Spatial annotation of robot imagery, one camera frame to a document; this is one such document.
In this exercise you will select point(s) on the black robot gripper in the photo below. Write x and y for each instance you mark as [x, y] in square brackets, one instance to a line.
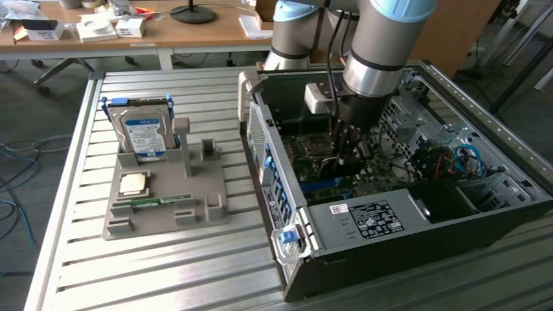
[359, 111]

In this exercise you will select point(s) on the graphics card with metal bracket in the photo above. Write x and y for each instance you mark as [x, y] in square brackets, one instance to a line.
[349, 170]

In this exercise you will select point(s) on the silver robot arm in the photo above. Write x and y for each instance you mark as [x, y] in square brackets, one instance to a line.
[383, 42]

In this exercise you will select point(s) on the silver drive cage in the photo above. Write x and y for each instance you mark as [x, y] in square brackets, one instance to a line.
[405, 126]

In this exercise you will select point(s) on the CPU socket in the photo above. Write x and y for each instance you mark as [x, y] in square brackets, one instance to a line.
[317, 144]

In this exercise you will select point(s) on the green motherboard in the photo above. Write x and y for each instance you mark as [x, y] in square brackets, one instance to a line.
[382, 168]

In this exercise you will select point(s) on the blue expansion slot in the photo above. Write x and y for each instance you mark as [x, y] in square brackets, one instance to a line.
[317, 186]

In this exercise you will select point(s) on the wooden cabinet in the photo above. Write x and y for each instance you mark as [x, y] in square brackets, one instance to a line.
[457, 32]

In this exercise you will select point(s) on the white paper stack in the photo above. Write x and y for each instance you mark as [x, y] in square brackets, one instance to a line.
[254, 29]

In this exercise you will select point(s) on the grey power supply unit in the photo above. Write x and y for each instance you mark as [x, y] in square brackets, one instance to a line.
[337, 226]

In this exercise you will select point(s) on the brown cardboard box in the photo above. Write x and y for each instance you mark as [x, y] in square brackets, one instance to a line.
[263, 9]

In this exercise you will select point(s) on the silver disk bay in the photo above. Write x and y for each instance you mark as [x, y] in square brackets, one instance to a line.
[497, 191]

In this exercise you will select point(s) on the wooden desk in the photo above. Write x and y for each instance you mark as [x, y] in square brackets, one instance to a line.
[194, 35]

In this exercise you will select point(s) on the open black PC case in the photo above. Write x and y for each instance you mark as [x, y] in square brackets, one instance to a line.
[387, 259]

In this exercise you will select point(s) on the black lamp base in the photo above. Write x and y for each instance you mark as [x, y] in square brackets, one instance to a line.
[193, 16]

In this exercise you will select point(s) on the grey parts rack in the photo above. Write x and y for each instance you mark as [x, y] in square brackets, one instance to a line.
[172, 194]

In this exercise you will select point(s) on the hard disk with blue caddy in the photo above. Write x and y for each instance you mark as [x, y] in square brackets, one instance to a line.
[142, 136]

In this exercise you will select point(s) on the green RAM stick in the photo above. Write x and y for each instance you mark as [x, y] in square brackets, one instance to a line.
[150, 202]

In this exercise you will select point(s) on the silver CPU chip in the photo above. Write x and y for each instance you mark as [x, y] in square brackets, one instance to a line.
[132, 184]

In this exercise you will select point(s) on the small white labelled box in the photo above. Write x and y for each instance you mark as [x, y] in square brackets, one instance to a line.
[129, 28]

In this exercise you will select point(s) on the flat white box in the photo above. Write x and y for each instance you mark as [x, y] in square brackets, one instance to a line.
[97, 36]

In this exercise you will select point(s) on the white tape roll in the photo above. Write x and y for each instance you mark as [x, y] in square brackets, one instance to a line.
[96, 26]

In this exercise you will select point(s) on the beige tape roll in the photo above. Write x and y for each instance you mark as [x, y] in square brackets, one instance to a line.
[90, 4]

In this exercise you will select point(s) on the grey cup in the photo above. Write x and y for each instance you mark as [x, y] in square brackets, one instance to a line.
[69, 4]

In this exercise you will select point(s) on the white box with black lid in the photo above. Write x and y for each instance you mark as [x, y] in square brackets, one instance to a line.
[42, 30]

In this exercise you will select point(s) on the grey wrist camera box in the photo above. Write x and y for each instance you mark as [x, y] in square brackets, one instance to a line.
[319, 98]

